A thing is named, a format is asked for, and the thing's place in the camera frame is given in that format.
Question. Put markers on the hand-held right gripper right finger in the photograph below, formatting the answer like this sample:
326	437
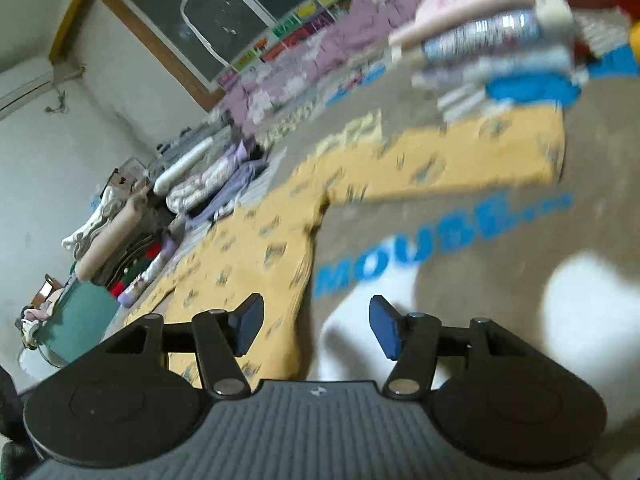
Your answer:
385	327

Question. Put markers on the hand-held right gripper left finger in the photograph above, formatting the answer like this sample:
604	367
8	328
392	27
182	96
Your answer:
250	322

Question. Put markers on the yellow printed shirt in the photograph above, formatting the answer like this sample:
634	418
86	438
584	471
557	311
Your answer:
250	250

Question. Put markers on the grey-topped folded clothes stack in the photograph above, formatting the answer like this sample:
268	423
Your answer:
210	180

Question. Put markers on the beige-topped folded clothes stack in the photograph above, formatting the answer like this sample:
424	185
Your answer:
115	240

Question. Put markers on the pink-topped folded clothes stack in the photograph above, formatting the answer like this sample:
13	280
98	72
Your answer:
480	35

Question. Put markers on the cartoon printed blanket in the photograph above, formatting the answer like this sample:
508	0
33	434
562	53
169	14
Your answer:
500	285

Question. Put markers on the teal storage box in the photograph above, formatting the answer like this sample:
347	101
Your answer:
85	320

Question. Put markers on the purple floral duvet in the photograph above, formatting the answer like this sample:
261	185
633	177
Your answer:
350	45

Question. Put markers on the colourful alphabet foam mat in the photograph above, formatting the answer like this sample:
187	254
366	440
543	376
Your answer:
300	30

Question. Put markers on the white air conditioner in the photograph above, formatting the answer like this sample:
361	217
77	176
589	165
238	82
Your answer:
20	90

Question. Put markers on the window with wooden frame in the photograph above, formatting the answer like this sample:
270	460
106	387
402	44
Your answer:
225	5

